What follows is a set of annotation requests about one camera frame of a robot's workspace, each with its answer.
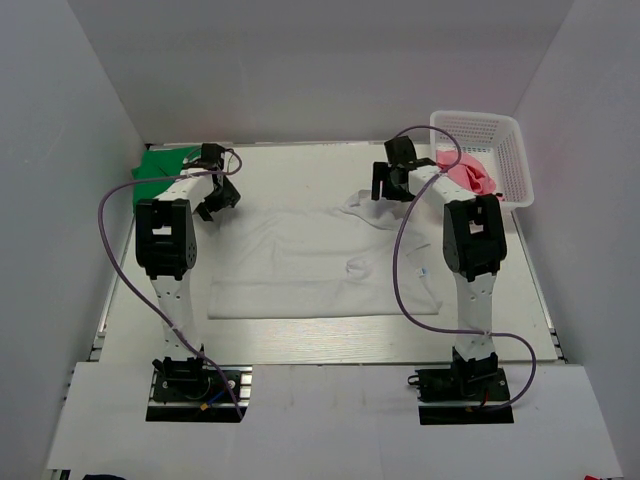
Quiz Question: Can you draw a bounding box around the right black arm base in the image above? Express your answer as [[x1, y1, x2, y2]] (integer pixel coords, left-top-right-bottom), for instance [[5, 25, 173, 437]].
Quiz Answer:
[[407, 368, 514, 426]]

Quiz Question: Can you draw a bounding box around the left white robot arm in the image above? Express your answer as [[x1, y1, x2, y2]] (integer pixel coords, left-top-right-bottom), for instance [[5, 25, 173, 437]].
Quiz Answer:
[[135, 143, 242, 360]]

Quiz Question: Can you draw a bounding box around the white plastic basket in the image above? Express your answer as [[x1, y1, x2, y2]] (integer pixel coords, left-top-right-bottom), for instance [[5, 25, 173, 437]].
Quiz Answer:
[[430, 110, 534, 211]]

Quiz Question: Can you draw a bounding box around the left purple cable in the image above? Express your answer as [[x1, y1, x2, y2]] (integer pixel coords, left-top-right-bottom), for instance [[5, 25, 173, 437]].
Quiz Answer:
[[97, 147, 246, 421]]

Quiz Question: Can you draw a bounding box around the white t shirt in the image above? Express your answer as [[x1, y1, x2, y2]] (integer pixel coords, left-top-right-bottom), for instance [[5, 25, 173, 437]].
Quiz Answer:
[[207, 190, 442, 320]]

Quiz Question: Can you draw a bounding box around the green folded t shirt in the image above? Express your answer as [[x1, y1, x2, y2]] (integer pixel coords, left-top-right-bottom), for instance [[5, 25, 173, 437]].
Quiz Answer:
[[132, 146, 207, 212]]

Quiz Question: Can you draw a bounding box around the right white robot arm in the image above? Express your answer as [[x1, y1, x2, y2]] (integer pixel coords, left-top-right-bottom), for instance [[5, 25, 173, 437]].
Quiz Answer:
[[371, 135, 507, 375]]

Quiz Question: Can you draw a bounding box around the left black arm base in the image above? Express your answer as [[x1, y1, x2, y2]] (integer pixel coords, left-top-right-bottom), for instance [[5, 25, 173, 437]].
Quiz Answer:
[[145, 367, 241, 424]]

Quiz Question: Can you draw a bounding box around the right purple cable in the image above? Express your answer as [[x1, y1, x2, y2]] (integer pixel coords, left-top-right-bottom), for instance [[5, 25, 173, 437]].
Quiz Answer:
[[391, 124, 539, 414]]

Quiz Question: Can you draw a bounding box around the pink t shirt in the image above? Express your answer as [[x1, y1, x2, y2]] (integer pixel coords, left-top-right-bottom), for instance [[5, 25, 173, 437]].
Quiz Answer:
[[436, 150, 501, 196]]

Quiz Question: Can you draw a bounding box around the purple cable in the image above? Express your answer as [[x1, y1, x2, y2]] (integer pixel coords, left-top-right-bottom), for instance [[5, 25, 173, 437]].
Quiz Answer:
[[97, 147, 246, 421], [391, 124, 539, 414]]

